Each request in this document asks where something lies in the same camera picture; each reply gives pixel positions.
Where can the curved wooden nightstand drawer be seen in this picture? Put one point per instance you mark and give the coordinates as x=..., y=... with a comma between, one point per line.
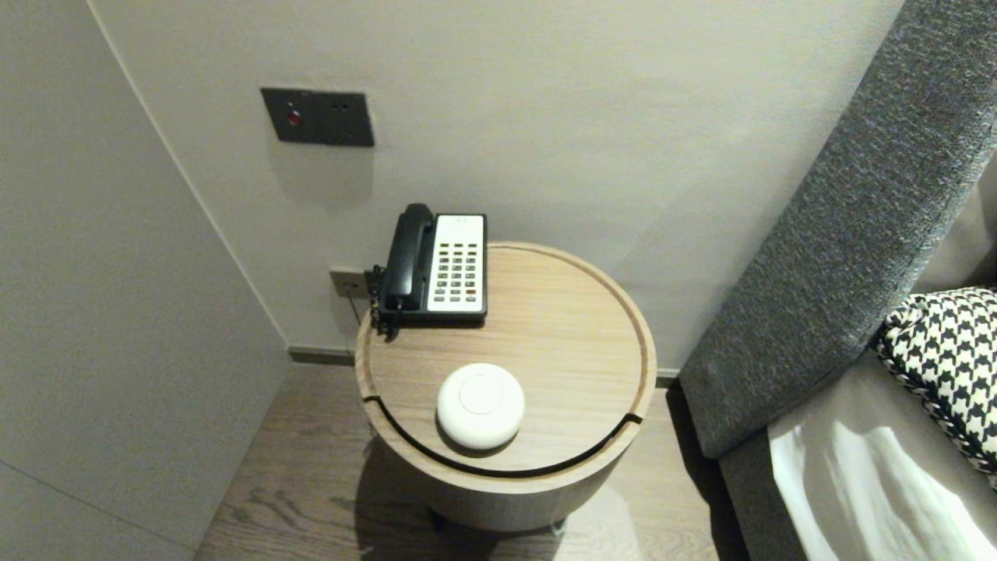
x=506, y=499

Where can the round wooden nightstand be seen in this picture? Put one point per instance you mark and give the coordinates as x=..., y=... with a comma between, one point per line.
x=561, y=351

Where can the beige wall jack plate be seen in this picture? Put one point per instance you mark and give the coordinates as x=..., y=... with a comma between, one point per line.
x=344, y=282

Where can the white bed sheet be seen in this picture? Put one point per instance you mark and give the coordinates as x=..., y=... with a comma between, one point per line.
x=896, y=483

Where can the white round dome device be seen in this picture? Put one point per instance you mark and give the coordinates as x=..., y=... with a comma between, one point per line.
x=480, y=405

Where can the dark metal nightstand leg frame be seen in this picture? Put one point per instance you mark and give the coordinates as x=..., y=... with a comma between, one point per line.
x=435, y=520

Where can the black telephone base white keypad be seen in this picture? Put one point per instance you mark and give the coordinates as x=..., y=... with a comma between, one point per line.
x=459, y=265

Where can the black white houndstooth pillow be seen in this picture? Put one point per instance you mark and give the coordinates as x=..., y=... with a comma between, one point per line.
x=950, y=358

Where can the dark wall switch panel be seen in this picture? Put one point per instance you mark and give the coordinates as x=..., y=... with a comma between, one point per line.
x=319, y=117

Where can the black telephone handset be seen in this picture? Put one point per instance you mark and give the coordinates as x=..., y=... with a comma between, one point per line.
x=409, y=257

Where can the grey fabric bed headboard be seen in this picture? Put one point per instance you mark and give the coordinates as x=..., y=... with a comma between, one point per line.
x=841, y=234

